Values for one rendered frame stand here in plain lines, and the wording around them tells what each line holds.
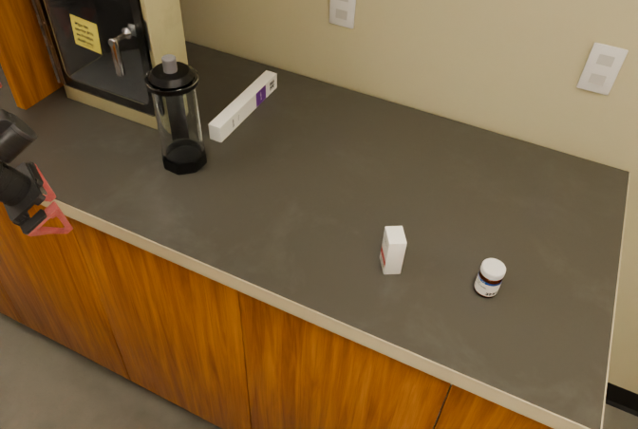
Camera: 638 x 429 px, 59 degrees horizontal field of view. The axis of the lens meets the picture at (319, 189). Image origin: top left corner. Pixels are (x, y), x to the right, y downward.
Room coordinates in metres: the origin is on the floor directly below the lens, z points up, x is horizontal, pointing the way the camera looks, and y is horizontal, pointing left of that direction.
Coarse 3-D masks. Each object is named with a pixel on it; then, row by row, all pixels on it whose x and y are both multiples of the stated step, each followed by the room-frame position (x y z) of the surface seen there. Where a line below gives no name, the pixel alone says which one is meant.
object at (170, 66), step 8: (168, 56) 0.99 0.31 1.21; (160, 64) 1.01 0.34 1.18; (168, 64) 0.97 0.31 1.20; (176, 64) 0.99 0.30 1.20; (184, 64) 1.02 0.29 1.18; (152, 72) 0.98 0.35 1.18; (160, 72) 0.98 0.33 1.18; (168, 72) 0.97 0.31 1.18; (176, 72) 0.98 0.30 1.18; (184, 72) 0.98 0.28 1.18; (192, 72) 1.00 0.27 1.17; (152, 80) 0.96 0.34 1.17; (160, 80) 0.95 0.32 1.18; (168, 80) 0.95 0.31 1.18; (176, 80) 0.96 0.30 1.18; (184, 80) 0.96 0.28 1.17
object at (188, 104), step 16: (144, 80) 0.97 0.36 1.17; (192, 80) 0.98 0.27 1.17; (160, 96) 0.94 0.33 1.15; (176, 96) 0.95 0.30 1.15; (192, 96) 0.97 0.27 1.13; (160, 112) 0.95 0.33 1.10; (176, 112) 0.94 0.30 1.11; (192, 112) 0.96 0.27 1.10; (160, 128) 0.95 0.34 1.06; (176, 128) 0.94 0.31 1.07; (192, 128) 0.96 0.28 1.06; (176, 144) 0.94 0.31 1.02; (192, 144) 0.96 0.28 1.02; (176, 160) 0.94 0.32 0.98; (192, 160) 0.95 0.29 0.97
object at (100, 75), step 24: (48, 0) 1.18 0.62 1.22; (72, 0) 1.15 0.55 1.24; (96, 0) 1.12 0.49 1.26; (120, 0) 1.10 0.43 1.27; (48, 24) 1.19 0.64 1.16; (96, 24) 1.13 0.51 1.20; (120, 24) 1.10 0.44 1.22; (72, 48) 1.17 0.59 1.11; (144, 48) 1.08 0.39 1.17; (72, 72) 1.18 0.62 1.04; (96, 72) 1.15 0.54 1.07; (144, 72) 1.08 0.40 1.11; (96, 96) 1.15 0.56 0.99; (120, 96) 1.12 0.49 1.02; (144, 96) 1.09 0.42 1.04
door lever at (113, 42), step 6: (126, 30) 1.09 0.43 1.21; (120, 36) 1.07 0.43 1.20; (126, 36) 1.09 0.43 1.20; (108, 42) 1.05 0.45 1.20; (114, 42) 1.05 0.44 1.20; (114, 48) 1.05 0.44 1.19; (120, 48) 1.06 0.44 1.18; (114, 54) 1.05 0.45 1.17; (120, 54) 1.05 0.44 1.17; (114, 60) 1.05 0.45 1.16; (120, 60) 1.05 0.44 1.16; (120, 66) 1.05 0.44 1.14; (120, 72) 1.05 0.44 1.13
